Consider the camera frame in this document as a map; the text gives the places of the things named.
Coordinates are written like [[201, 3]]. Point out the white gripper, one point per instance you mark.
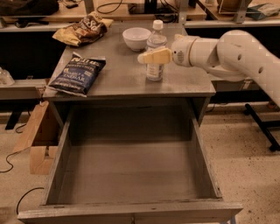
[[180, 52]]

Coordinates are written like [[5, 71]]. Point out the clear plastic water bottle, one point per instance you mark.
[[154, 72]]

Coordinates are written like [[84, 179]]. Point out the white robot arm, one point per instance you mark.
[[235, 56]]

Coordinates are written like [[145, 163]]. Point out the grey cabinet counter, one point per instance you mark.
[[124, 77]]

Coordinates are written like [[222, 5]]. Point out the open grey drawer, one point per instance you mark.
[[141, 163]]

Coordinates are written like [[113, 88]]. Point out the white ceramic bowl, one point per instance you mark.
[[135, 38]]

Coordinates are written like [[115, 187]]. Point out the brown yellow chip bag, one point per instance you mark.
[[87, 31]]

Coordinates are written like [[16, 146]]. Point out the blue chip bag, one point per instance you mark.
[[78, 75]]

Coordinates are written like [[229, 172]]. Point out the black metal stand base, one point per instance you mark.
[[265, 127]]

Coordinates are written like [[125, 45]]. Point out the cardboard box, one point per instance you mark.
[[40, 137]]

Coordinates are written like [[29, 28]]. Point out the black bag on shelf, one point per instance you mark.
[[28, 7]]

